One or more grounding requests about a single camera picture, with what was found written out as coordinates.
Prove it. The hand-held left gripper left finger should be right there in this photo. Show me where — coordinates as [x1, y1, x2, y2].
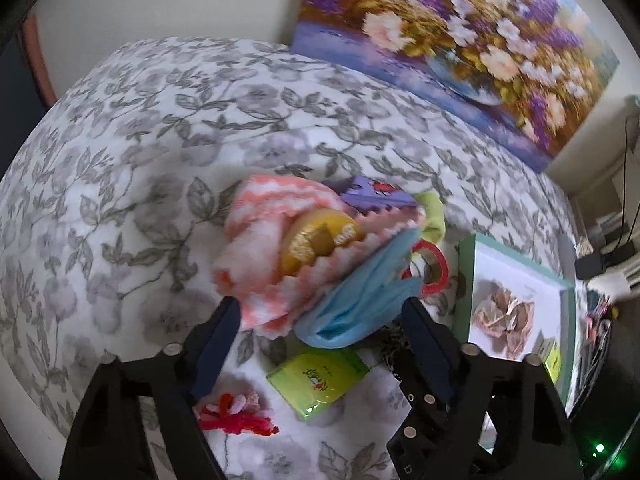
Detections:
[59, 296, 243, 480]

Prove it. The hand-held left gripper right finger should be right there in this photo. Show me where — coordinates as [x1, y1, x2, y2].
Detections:
[387, 297, 586, 480]

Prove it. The red pink pipe cleaner flower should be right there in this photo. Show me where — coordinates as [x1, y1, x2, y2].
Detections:
[197, 392, 280, 436]

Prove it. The blue face mask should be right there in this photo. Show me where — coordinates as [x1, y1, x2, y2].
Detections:
[295, 227, 423, 350]

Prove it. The green tissue packet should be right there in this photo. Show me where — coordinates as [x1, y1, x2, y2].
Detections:
[266, 349, 371, 421]

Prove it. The pink white fuzzy cloth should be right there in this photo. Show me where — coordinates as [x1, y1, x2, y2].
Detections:
[212, 175, 428, 338]

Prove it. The white tray with teal rim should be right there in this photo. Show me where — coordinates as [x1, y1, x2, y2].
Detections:
[452, 234, 577, 416]

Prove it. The lime green cloth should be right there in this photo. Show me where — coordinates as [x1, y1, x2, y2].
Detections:
[412, 191, 447, 241]

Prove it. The crumpled beige pink paper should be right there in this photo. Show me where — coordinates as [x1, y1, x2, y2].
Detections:
[472, 282, 536, 360]

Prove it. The small yellow green box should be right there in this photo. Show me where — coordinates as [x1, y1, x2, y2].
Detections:
[535, 337, 563, 383]

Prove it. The colourful hair accessories pile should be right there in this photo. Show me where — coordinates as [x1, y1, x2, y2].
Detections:
[582, 295, 621, 361]

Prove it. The black power adapter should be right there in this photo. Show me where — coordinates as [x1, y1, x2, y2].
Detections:
[575, 252, 608, 278]

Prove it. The white power strip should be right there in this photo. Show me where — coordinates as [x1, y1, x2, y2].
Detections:
[587, 270, 636, 302]

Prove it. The floral painting canvas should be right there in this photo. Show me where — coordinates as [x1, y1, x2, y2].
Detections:
[291, 0, 621, 173]

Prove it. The reddish brown wooden furniture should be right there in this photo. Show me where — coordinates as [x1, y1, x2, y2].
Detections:
[20, 12, 58, 106]

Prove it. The black cable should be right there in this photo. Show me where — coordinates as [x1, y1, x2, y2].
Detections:
[620, 115, 635, 253]

